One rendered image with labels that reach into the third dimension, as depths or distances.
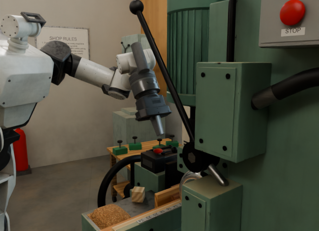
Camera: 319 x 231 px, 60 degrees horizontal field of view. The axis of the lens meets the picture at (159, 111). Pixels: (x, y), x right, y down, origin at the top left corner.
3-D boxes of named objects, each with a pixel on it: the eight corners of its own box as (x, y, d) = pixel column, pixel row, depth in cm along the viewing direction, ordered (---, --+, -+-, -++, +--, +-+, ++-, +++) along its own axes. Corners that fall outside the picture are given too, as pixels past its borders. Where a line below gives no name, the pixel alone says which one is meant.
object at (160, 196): (210, 190, 87) (211, 173, 86) (213, 191, 86) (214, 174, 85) (154, 213, 74) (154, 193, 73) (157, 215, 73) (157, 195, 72)
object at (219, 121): (223, 140, 53) (226, 62, 51) (266, 153, 46) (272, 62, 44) (192, 149, 48) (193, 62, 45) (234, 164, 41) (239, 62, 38)
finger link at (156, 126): (157, 136, 87) (152, 118, 89) (163, 133, 85) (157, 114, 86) (154, 137, 86) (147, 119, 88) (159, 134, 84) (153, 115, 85)
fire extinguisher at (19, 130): (29, 168, 340) (25, 120, 329) (31, 173, 324) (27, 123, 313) (13, 171, 331) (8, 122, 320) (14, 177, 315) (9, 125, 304)
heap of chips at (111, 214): (115, 204, 79) (114, 195, 78) (139, 225, 69) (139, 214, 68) (86, 215, 73) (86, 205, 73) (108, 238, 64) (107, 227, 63)
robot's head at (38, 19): (5, 26, 87) (18, 8, 84) (23, 27, 95) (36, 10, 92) (19, 41, 87) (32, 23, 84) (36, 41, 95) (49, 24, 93)
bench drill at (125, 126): (146, 159, 371) (145, 38, 342) (170, 176, 317) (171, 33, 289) (112, 166, 348) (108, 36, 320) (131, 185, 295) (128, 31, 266)
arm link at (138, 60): (124, 92, 93) (115, 62, 95) (154, 85, 95) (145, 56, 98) (126, 78, 82) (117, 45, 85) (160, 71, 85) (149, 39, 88)
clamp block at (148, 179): (166, 177, 104) (166, 154, 103) (191, 190, 94) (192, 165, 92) (133, 187, 96) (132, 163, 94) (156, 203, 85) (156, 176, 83)
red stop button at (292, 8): (281, 26, 36) (283, 2, 35) (305, 24, 33) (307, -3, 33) (277, 26, 35) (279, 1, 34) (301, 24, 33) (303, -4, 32)
